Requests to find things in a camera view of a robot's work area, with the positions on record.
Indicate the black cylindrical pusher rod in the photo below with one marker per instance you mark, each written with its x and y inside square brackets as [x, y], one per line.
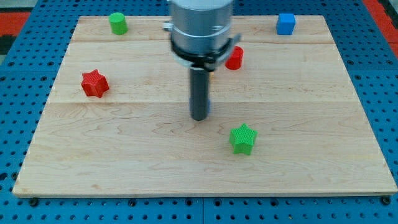
[199, 100]

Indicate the green cylinder block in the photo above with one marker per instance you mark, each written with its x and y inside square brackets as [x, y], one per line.
[118, 23]

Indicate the red cylinder block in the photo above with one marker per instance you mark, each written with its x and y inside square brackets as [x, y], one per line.
[235, 60]

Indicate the red star block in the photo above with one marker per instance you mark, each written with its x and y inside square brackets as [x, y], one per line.
[94, 83]

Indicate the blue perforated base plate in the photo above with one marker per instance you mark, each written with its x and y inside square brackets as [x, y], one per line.
[31, 65]

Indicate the green star block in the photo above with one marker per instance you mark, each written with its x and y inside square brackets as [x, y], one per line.
[243, 139]

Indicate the blue cube block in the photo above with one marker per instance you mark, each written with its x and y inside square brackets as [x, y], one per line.
[285, 24]

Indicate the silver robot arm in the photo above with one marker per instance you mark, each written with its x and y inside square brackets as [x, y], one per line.
[200, 40]

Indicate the wooden board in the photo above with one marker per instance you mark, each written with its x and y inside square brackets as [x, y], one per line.
[138, 139]

